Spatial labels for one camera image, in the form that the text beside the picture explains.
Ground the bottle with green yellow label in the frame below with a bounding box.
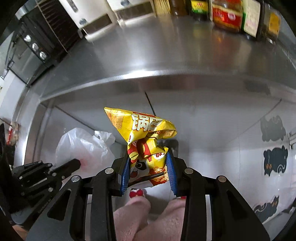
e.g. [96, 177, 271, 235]
[187, 0, 212, 21]

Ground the packet with green white label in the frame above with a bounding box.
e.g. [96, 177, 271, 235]
[241, 0, 264, 39]

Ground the white plastic bag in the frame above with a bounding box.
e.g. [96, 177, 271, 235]
[55, 126, 116, 178]

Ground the bundle of wooden sticks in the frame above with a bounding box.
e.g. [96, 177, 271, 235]
[153, 0, 172, 16]

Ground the yellow snack chip bag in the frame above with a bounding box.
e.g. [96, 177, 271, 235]
[104, 106, 178, 189]

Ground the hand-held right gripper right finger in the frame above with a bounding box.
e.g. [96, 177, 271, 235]
[165, 149, 271, 241]

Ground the white appliance with striped side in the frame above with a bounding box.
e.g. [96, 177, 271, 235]
[37, 0, 116, 54]

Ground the jar with red label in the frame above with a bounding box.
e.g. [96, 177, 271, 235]
[211, 0, 244, 32]

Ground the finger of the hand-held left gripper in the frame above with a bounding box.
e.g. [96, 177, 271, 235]
[50, 158, 82, 179]

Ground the black oven with knobs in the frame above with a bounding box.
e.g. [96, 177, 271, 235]
[3, 13, 80, 87]

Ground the white box appliance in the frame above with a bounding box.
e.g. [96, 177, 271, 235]
[106, 0, 158, 26]

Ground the dark sauce bottle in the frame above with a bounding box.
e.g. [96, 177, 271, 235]
[169, 0, 188, 16]

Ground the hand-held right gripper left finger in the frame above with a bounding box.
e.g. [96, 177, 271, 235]
[25, 152, 131, 241]

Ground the stainless steel cabinet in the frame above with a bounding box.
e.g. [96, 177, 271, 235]
[21, 7, 296, 176]

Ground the clear packet with red print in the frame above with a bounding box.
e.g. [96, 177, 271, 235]
[6, 121, 21, 146]

